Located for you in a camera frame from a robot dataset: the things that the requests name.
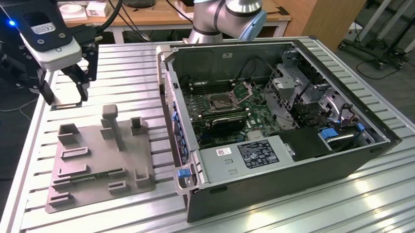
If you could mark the black RAM slot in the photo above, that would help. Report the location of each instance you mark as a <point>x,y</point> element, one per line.
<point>211,91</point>
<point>211,82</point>
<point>211,85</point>
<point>211,88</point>

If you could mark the green motherboard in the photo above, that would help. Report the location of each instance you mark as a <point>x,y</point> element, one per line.
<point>259,119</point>

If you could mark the wooden cabinet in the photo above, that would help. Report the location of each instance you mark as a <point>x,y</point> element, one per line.
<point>325,21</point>

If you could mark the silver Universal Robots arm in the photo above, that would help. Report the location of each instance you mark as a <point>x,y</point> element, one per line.
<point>211,14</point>

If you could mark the blue expansion slot retainer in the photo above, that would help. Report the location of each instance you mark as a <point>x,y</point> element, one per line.
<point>174,116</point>

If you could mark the black graphics card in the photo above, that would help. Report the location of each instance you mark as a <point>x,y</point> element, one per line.
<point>227,127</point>

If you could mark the green RAM stick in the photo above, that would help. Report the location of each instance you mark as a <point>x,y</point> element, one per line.
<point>91,176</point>

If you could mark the grey power supply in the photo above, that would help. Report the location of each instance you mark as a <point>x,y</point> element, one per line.
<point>221,167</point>

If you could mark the wooden desk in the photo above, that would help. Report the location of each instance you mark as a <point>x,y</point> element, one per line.
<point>155,14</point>

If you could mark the blue case latch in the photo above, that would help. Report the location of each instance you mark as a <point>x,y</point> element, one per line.
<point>183,173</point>

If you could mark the flat brown cardboard sheet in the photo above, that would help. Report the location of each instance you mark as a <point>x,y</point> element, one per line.
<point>276,4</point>

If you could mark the white metal frame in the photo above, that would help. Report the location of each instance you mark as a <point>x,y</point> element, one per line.
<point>373,17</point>

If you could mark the black wheeled cart base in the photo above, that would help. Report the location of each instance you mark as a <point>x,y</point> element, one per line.
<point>366,52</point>

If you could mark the CPU socket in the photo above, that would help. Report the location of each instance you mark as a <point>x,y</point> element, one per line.
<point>222,102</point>

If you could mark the small silver heatsink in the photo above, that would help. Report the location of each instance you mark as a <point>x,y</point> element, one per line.
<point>258,135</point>

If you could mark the grey parts rack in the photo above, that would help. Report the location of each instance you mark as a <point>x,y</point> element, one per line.
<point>103,155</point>

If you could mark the silver CPU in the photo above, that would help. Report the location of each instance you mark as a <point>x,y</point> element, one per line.
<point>66,103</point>

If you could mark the black open PC case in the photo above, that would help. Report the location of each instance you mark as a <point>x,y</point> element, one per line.
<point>259,194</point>

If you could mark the black monitor stand base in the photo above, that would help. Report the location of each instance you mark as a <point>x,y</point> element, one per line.
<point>139,3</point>

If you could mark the open cardboard box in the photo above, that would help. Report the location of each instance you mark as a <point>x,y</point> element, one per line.
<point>185,9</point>

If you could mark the white tape roll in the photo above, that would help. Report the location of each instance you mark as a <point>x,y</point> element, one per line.
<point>73,11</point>

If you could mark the silver metal drive cage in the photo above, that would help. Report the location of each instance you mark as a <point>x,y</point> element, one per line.
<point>285,82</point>

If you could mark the hard disk in blue carrier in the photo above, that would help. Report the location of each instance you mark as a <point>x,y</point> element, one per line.
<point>329,134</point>

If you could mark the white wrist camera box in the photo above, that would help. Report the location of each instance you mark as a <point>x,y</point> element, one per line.
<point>58,58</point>

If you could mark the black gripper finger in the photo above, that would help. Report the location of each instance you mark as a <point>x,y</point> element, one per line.
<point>91,63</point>
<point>30,77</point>

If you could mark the black plastic shroud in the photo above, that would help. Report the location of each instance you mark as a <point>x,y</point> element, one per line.
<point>305,145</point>

